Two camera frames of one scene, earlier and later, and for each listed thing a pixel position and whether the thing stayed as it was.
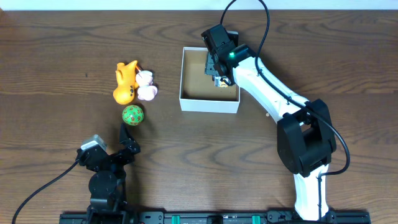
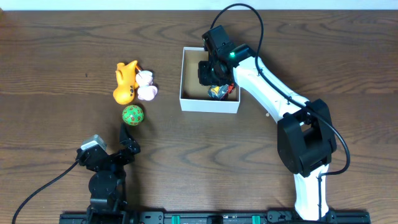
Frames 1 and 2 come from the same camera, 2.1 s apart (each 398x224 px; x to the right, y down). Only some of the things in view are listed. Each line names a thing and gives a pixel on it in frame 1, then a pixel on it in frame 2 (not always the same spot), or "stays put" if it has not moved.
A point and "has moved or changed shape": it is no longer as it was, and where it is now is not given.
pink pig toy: x=147 y=91 stays put
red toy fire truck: x=219 y=83 has moved or changed shape
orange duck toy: x=125 y=74 stays put
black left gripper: x=117 y=157 stays put
